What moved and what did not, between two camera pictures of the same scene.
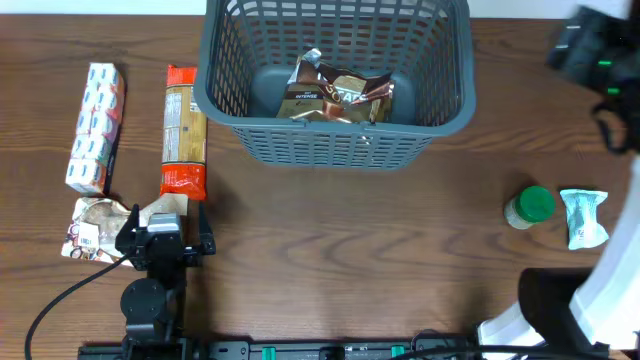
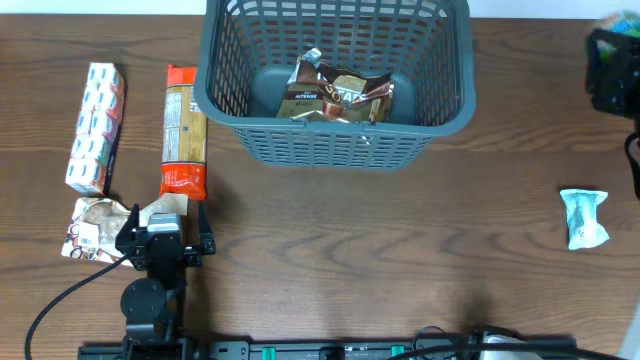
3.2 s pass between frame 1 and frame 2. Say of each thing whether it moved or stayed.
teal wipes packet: stayed
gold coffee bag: stayed
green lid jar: moved
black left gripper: stayed
